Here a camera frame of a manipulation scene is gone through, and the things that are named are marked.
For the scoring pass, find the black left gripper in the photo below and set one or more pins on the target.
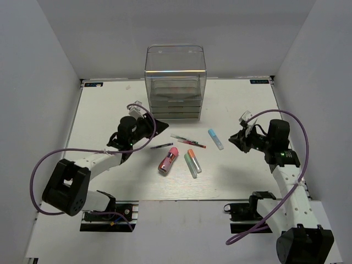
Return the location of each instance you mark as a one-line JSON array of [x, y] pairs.
[[149, 124]]

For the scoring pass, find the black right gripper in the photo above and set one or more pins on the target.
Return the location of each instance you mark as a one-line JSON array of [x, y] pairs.
[[241, 140]]

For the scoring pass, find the pink glue stick tube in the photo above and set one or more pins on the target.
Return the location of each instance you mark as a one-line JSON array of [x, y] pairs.
[[166, 164]]

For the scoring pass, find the orange capped highlighter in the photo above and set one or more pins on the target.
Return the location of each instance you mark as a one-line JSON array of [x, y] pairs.
[[194, 161]]

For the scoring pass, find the clear organizer top lid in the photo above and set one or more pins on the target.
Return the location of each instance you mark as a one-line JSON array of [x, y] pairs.
[[178, 60]]

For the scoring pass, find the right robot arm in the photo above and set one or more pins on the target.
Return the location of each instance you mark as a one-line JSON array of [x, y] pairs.
[[300, 236]]

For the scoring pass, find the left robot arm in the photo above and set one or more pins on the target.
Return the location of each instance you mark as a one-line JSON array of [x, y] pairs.
[[68, 187]]

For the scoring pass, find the purple pen refill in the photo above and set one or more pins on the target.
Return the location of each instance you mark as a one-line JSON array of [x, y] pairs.
[[162, 146]]

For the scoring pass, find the blue capped highlighter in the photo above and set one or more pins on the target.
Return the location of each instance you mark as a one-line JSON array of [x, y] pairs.
[[215, 139]]

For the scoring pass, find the green clear pen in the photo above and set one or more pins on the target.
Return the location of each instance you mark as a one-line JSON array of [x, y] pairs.
[[183, 138]]

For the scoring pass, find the red clear pen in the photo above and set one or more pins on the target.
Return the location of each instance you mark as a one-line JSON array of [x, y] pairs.
[[192, 143]]

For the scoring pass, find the green capped highlighter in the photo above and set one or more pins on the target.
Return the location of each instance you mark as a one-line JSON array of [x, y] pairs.
[[190, 165]]

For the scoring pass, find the clear acrylic drawer organizer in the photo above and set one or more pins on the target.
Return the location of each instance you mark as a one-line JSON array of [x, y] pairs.
[[176, 98]]

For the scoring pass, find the right corner blue label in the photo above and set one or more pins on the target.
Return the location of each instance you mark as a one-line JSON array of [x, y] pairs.
[[259, 81]]

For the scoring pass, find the corner blue label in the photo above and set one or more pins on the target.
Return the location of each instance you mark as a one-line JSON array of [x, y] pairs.
[[259, 81], [93, 84]]

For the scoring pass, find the left corner blue label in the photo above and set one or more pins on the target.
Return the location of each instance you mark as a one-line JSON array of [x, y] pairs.
[[93, 84]]

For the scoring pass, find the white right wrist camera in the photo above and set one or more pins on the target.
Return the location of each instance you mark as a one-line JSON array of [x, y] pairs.
[[244, 119]]

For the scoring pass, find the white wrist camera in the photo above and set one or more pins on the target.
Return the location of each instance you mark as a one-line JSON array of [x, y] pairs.
[[244, 119], [135, 109]]

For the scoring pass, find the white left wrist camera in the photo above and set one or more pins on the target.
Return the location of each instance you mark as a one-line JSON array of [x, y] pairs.
[[135, 109]]

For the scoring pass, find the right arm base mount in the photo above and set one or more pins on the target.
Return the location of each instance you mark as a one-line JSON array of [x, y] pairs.
[[244, 215]]

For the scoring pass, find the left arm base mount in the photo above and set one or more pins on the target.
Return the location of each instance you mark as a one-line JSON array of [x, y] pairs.
[[123, 220]]

